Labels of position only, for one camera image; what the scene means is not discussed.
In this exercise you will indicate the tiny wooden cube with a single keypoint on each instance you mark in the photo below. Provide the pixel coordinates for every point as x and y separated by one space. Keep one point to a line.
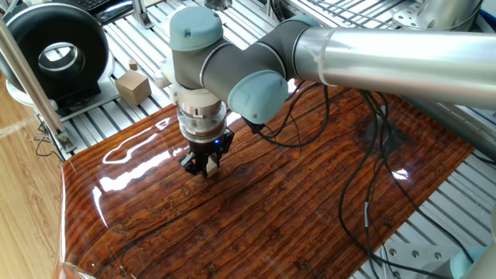
133 64

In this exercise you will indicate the white fan base plate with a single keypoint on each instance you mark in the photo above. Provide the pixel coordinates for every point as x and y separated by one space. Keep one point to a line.
104 93

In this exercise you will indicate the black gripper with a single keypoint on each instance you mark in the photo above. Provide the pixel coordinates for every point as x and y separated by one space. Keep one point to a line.
207 145

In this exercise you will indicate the black round duct fan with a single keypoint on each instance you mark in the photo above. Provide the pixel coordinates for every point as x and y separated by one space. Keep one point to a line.
23 42

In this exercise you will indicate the silver perforated mount plate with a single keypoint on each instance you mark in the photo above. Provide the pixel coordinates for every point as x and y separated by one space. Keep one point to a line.
407 15

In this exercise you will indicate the dark round metal object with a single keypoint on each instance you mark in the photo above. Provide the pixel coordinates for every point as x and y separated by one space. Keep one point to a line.
218 4

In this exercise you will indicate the glossy wood grain mat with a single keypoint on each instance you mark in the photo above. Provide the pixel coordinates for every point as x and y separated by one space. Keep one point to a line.
252 224

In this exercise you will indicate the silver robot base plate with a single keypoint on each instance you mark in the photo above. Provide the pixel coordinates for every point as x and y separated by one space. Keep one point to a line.
414 257

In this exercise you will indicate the aluminium frame post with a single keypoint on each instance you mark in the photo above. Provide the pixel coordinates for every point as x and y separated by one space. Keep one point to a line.
35 89

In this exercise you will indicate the large wooden cube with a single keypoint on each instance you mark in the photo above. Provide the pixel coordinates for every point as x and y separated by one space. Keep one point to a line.
133 88

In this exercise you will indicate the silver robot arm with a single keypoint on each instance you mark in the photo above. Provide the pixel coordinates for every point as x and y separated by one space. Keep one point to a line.
387 58

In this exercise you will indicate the black keyboard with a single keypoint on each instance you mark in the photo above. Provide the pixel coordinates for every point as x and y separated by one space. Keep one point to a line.
93 4

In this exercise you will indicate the short aluminium bracket post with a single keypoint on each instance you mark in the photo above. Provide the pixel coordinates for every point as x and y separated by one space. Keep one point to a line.
141 15

